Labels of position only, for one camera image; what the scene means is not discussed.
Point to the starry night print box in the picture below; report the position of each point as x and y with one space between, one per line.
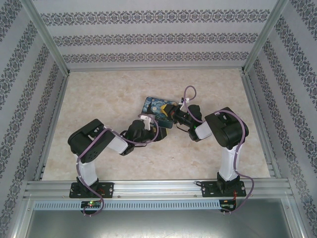
153 106

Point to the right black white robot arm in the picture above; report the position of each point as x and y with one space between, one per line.
229 161

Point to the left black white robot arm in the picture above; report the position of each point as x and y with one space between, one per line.
86 171

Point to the left controller circuit board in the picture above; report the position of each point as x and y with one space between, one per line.
91 204

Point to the controller circuit board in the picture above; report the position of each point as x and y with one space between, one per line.
91 204
227 203

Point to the grey metal panel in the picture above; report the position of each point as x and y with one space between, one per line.
158 225

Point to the right controller circuit board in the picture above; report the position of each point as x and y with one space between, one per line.
227 203

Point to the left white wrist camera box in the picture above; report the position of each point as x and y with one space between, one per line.
148 121

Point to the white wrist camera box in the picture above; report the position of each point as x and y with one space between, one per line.
185 102
148 121

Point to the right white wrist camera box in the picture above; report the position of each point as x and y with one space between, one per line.
185 102

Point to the aluminium cross rail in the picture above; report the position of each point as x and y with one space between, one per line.
158 188

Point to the right aluminium side rail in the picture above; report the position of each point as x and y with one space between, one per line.
252 99

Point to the aluminium side rail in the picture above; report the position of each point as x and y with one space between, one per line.
252 99
60 99

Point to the left aluminium side rail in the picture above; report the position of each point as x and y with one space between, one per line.
60 99

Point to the right aluminium frame post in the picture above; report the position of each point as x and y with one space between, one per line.
262 37

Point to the aluminium frame post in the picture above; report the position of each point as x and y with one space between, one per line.
47 37
262 37

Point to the left aluminium frame post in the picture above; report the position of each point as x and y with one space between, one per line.
47 37

